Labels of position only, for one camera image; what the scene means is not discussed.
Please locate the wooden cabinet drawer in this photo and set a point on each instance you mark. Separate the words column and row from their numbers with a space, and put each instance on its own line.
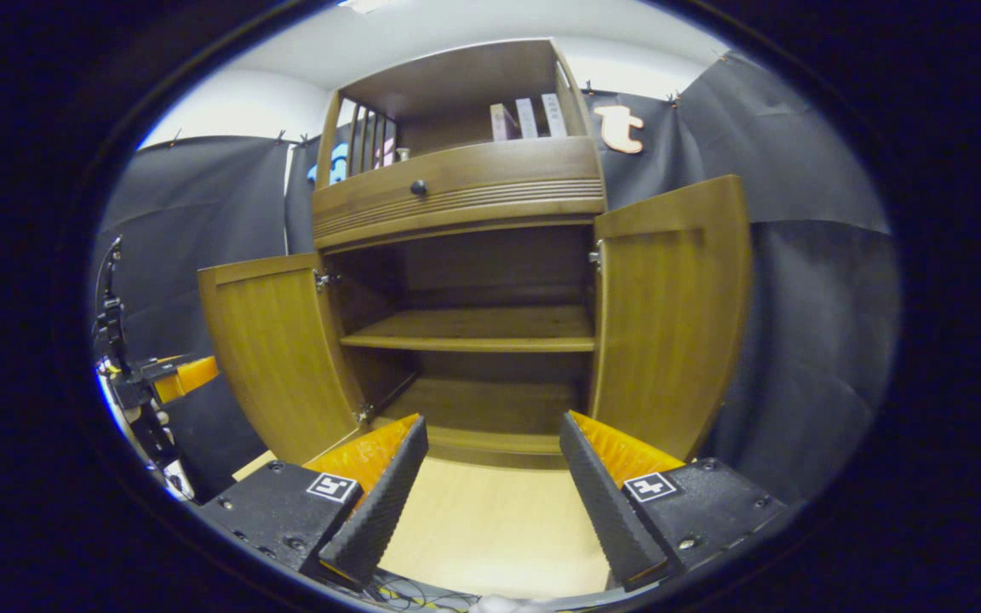
column 473, row 191

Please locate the wooden cabinet door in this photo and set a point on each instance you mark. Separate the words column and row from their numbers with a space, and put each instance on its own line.
column 278, row 358
column 669, row 323

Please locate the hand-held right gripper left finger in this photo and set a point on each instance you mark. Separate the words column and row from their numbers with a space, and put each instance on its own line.
column 375, row 511

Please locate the wooden inner cabinet shelf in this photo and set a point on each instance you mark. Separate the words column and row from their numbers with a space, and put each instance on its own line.
column 473, row 330

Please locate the white book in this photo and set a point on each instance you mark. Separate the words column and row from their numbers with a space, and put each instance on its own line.
column 526, row 119
column 553, row 116

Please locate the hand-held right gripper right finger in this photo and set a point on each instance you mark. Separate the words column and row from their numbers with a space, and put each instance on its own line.
column 610, row 511

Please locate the black backdrop cloth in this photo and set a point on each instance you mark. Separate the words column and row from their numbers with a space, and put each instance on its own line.
column 814, row 340

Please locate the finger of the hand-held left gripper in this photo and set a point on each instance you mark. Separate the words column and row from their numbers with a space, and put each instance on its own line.
column 188, row 375

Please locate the brown wooden shoe cabinet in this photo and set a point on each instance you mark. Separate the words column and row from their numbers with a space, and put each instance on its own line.
column 490, row 264

